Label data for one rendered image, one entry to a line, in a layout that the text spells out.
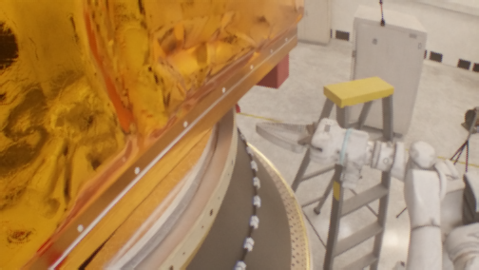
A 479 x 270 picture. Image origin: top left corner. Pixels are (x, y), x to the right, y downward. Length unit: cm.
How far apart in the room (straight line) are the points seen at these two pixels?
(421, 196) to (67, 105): 56
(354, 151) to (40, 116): 53
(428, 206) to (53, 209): 57
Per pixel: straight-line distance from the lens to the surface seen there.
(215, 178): 64
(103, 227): 51
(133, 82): 44
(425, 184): 57
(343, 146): 60
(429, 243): 53
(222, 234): 72
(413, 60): 367
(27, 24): 32
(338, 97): 140
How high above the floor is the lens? 214
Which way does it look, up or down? 34 degrees down
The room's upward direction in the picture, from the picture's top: 3 degrees counter-clockwise
